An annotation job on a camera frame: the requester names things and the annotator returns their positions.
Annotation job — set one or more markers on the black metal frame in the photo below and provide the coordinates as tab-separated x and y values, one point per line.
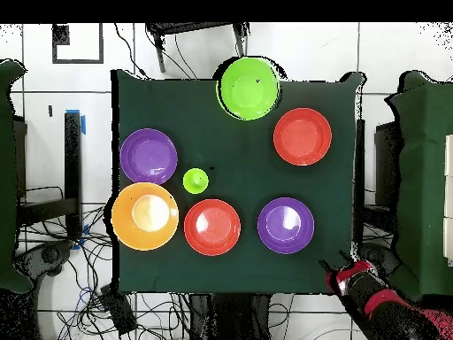
72	159
387	163

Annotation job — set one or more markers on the small black floor marker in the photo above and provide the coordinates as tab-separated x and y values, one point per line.
50	111

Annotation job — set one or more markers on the orange-red plastic bowl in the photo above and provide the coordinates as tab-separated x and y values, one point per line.
302	136
212	227

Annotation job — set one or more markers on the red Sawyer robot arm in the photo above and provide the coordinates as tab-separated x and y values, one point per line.
389	311

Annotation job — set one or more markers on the purple plastic bowl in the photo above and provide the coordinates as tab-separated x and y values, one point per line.
148	156
286	225

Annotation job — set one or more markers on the black square floor frame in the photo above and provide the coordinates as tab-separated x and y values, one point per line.
61	35

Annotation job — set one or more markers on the blue tape strip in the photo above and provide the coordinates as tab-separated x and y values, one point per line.
83	125

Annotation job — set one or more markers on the large orange plastic bowl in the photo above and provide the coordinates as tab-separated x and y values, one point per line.
141	216

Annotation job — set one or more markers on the green plastic cup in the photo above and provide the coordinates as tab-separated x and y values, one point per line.
195	180

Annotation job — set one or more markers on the white box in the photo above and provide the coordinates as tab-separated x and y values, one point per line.
449	198

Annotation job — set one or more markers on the black power adapter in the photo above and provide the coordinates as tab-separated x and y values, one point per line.
118	311

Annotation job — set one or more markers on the dark green tablecloth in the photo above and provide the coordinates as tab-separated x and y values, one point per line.
170	102

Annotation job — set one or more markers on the neighbouring green table cloth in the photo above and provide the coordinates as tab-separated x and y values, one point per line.
7	177
421	177

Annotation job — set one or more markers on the black camera stand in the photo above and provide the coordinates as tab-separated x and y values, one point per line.
160	56

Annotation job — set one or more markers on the green plastic bowl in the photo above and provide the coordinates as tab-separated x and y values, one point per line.
249	88

